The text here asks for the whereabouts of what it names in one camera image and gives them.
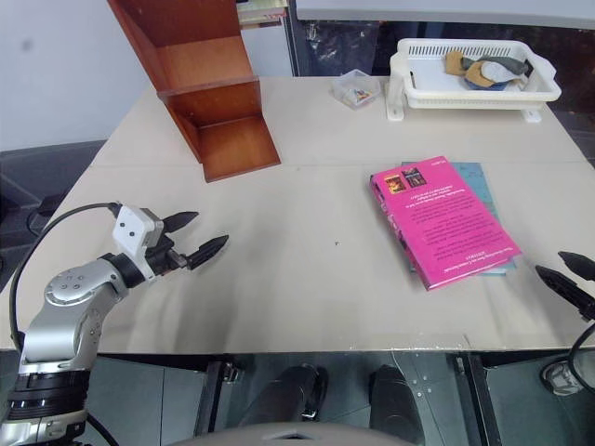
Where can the black table frame leg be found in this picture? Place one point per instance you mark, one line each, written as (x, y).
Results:
(476, 399)
(211, 395)

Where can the clear plastic box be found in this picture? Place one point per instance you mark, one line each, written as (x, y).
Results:
(355, 88)

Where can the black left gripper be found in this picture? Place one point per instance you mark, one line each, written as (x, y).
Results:
(160, 258)

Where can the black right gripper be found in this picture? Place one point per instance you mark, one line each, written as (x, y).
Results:
(589, 302)

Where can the dark grey seat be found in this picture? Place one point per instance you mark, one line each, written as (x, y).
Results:
(42, 172)

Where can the pink hardcover book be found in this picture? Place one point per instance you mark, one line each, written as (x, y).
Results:
(441, 218)

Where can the white plastic basket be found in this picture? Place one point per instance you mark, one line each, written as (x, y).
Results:
(418, 83)

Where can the tan cloth piece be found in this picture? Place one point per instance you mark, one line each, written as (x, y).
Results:
(476, 74)
(456, 62)

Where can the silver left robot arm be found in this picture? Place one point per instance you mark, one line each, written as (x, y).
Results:
(70, 320)

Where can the brown wooden bookshelf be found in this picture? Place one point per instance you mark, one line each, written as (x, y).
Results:
(209, 93)

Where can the blue cloth piece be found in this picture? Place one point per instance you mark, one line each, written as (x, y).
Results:
(488, 86)

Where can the grey sneaker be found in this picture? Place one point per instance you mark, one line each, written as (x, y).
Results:
(560, 378)

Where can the teal book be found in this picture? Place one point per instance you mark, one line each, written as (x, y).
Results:
(479, 179)

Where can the stack of background books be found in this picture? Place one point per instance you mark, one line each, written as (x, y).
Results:
(260, 11)

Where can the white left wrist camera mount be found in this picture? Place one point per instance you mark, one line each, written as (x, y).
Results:
(132, 227)

